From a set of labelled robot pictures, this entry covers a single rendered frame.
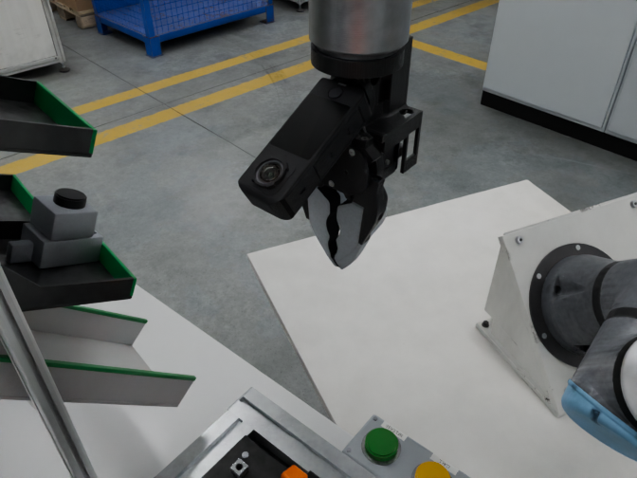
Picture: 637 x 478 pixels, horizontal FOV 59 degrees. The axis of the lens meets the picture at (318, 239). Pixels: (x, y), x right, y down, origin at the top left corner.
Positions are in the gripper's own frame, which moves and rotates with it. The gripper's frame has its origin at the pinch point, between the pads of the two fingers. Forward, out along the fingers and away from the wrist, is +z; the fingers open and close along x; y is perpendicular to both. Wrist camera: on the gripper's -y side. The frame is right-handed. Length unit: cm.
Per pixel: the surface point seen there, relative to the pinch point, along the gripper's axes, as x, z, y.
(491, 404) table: -12.3, 37.2, 23.5
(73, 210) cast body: 22.2, -3.0, -13.1
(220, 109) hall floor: 236, 123, 187
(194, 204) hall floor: 167, 123, 106
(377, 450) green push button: -6.8, 25.9, 0.2
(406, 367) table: 1.4, 37.2, 21.3
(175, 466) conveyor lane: 10.9, 27.1, -15.8
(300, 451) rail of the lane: 0.7, 27.1, -5.1
